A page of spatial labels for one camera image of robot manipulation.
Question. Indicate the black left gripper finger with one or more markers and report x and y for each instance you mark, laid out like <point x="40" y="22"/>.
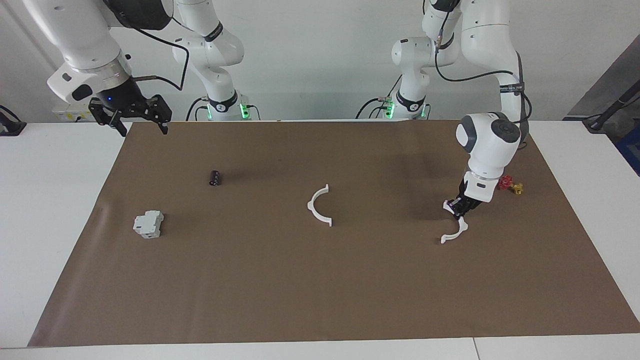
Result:
<point x="457" y="206"/>
<point x="465" y="214"/>

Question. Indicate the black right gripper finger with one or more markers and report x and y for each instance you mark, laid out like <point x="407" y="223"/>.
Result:
<point x="162" y="110"/>
<point x="102" y="112"/>

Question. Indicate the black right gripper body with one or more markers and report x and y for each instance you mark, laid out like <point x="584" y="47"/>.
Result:
<point x="125" y="100"/>

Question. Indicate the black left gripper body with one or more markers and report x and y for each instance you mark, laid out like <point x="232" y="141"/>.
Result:
<point x="470" y="202"/>

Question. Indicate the white half pipe clamp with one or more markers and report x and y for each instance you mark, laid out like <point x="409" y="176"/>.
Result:
<point x="309" y="206"/>
<point x="465" y="227"/>

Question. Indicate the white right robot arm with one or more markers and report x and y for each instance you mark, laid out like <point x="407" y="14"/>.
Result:
<point x="80" y="35"/>

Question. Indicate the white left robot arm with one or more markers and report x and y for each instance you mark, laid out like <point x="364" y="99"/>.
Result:
<point x="487" y="145"/>

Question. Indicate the white power strip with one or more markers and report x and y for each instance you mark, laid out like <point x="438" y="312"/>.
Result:
<point x="67" y="116"/>

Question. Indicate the red handwheel brass valve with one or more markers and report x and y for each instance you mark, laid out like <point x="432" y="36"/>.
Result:
<point x="506" y="183"/>

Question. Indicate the black cylindrical capacitor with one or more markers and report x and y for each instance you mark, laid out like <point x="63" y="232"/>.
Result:
<point x="215" y="178"/>

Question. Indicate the white circuit breaker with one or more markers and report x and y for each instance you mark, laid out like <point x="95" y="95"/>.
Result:
<point x="147" y="225"/>

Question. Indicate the black stand leg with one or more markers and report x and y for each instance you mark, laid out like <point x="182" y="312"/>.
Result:
<point x="595" y="125"/>

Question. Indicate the blue box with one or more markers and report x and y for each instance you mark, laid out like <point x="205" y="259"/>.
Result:
<point x="631" y="150"/>

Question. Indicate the brown paper table mat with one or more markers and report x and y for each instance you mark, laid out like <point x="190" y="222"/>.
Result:
<point x="300" y="280"/>

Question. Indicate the black clamp mount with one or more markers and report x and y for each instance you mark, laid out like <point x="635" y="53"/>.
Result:
<point x="12" y="129"/>

